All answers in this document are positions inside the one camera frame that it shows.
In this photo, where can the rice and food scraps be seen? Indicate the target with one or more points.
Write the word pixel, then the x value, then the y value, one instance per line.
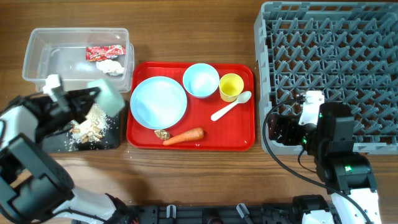
pixel 89 132

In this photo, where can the red serving tray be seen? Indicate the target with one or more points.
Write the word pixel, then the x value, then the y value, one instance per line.
pixel 235 131

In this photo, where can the green bowl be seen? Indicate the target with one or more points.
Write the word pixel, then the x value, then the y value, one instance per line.
pixel 109 98

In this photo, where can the white plastic spoon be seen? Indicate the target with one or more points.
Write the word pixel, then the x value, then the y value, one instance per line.
pixel 242 98

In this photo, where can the brown food scrap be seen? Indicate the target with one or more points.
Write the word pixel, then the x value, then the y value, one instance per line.
pixel 162 134

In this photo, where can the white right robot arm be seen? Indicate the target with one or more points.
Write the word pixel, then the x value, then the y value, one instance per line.
pixel 347 176

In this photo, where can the yellow cup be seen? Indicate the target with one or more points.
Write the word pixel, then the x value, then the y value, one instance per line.
pixel 231 85

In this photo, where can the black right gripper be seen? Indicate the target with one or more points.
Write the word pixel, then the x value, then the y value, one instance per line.
pixel 290 123

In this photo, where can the red snack wrapper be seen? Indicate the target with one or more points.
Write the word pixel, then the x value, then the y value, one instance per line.
pixel 96 54

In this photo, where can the light blue bowl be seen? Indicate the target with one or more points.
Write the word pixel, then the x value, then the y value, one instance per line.
pixel 201 80

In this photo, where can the orange carrot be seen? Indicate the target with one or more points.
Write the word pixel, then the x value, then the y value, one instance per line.
pixel 191 135

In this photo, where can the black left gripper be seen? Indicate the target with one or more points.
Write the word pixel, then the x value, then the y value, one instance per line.
pixel 71 99

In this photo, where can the grey dishwasher rack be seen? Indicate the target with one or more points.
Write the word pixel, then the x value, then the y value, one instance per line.
pixel 346 50

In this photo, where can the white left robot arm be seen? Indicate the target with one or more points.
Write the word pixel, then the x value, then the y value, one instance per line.
pixel 34 187

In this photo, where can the white tissue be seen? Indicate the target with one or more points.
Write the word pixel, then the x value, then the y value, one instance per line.
pixel 110 67

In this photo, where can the clear plastic waste bin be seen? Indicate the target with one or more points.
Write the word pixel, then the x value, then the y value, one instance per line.
pixel 62 51

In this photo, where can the light blue plate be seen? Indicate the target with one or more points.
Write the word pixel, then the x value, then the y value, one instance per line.
pixel 158 102

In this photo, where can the black waste tray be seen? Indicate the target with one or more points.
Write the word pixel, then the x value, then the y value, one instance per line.
pixel 58 142

